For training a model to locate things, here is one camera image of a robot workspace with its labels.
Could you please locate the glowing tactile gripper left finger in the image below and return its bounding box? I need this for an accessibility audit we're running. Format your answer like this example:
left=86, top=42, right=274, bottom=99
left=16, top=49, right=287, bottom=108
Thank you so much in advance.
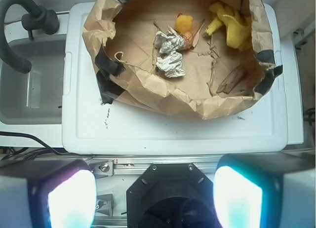
left=0, top=159, right=97, bottom=228

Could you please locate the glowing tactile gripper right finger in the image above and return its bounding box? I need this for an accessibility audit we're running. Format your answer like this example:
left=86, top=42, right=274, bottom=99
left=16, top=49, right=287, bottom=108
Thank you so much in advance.
left=213, top=152, right=316, bottom=228

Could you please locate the brown wood chip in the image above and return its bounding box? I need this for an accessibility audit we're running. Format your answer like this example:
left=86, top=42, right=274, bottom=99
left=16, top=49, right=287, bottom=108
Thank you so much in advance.
left=216, top=65, right=247, bottom=94

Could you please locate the white plastic bin lid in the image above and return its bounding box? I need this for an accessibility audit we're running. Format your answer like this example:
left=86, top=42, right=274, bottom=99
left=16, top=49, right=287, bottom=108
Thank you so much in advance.
left=62, top=2, right=288, bottom=156

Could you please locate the grey sink basin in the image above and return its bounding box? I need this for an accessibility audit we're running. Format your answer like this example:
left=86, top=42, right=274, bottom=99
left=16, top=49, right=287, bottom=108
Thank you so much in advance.
left=0, top=35, right=66, bottom=125

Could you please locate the brown paper bag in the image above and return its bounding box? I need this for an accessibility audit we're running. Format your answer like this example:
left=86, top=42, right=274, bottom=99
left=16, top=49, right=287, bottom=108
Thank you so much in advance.
left=82, top=0, right=283, bottom=120

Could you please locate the yellow knitted cloth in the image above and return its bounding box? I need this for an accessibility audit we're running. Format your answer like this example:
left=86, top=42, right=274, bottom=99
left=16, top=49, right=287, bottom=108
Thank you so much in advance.
left=205, top=1, right=252, bottom=51

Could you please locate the crumpled white paper ball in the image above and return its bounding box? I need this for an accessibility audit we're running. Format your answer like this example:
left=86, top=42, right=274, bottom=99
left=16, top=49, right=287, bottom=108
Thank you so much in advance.
left=154, top=26, right=186, bottom=78

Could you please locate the toy ice cream cone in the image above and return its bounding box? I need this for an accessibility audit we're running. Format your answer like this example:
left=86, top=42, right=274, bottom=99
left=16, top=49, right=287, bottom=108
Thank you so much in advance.
left=180, top=31, right=194, bottom=50

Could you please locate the black faucet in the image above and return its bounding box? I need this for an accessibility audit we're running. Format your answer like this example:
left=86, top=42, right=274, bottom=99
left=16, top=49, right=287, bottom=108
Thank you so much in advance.
left=0, top=0, right=60, bottom=74

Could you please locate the black cable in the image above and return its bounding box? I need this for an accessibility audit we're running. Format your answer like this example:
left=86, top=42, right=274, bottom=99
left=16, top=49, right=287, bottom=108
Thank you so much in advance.
left=0, top=131, right=94, bottom=161

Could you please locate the black octagonal mount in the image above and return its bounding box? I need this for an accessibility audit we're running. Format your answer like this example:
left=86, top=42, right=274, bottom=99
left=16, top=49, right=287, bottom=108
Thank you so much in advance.
left=126, top=163, right=221, bottom=228

